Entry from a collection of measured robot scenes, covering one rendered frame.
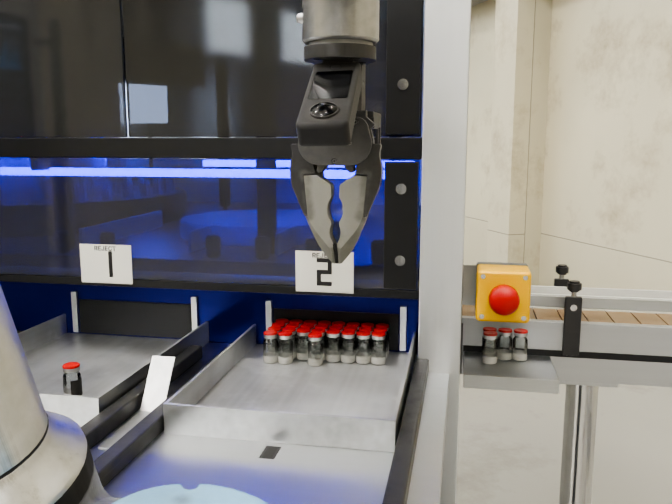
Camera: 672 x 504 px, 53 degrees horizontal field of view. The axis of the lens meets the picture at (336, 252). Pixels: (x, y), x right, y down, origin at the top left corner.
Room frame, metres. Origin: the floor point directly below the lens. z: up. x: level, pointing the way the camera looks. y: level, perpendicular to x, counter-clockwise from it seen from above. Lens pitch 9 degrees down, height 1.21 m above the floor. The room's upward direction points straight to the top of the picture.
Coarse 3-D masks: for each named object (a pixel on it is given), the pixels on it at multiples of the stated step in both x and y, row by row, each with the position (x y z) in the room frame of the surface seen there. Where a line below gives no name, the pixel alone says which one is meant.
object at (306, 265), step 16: (304, 256) 0.96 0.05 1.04; (320, 256) 0.95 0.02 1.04; (352, 256) 0.94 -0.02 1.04; (304, 272) 0.96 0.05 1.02; (336, 272) 0.95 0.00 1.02; (352, 272) 0.94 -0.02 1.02; (304, 288) 0.95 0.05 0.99; (320, 288) 0.95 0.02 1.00; (336, 288) 0.95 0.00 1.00; (352, 288) 0.94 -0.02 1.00
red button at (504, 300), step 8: (496, 288) 0.88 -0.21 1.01; (504, 288) 0.87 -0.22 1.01; (512, 288) 0.88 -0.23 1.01; (496, 296) 0.87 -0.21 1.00; (504, 296) 0.87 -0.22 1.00; (512, 296) 0.87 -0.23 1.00; (496, 304) 0.87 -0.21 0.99; (504, 304) 0.87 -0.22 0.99; (512, 304) 0.87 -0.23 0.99; (496, 312) 0.88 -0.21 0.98; (504, 312) 0.87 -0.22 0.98; (512, 312) 0.87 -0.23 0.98
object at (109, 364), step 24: (24, 336) 1.01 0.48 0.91; (48, 336) 1.07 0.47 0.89; (72, 336) 1.09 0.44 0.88; (96, 336) 1.09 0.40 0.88; (120, 336) 1.09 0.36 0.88; (192, 336) 1.00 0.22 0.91; (48, 360) 0.97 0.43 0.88; (72, 360) 0.97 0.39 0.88; (96, 360) 0.97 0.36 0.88; (120, 360) 0.97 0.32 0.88; (144, 360) 0.97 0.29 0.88; (48, 384) 0.87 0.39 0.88; (96, 384) 0.87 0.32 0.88; (120, 384) 0.78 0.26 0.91; (48, 408) 0.75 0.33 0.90; (72, 408) 0.74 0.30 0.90; (96, 408) 0.74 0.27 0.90
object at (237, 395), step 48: (240, 336) 0.98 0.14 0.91; (192, 384) 0.79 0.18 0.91; (240, 384) 0.87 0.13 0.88; (288, 384) 0.87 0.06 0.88; (336, 384) 0.87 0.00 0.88; (384, 384) 0.87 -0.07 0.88; (192, 432) 0.71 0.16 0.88; (240, 432) 0.70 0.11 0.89; (288, 432) 0.69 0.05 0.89; (336, 432) 0.68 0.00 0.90; (384, 432) 0.67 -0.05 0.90
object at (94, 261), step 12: (84, 252) 1.02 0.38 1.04; (96, 252) 1.02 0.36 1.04; (120, 252) 1.01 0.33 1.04; (84, 264) 1.02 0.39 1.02; (96, 264) 1.02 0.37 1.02; (108, 264) 1.01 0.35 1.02; (120, 264) 1.01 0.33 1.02; (84, 276) 1.02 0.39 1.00; (96, 276) 1.02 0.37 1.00; (108, 276) 1.01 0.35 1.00; (120, 276) 1.01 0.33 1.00; (132, 276) 1.01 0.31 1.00
